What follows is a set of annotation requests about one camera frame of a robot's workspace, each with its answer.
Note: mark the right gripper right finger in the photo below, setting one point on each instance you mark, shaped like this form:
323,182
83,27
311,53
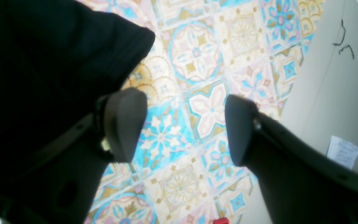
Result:
298,184

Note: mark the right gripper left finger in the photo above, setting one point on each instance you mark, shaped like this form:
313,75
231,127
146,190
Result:
57,183

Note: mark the black T-shirt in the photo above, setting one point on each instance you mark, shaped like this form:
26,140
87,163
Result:
56,58

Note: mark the white paper note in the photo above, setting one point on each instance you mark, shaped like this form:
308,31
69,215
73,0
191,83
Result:
342,152

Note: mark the orange clamp lower right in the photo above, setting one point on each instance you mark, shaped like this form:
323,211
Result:
222,220

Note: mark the white cabinet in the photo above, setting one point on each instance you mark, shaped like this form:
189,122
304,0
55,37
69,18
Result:
324,99

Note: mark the patterned tablecloth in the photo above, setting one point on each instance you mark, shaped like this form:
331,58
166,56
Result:
204,50

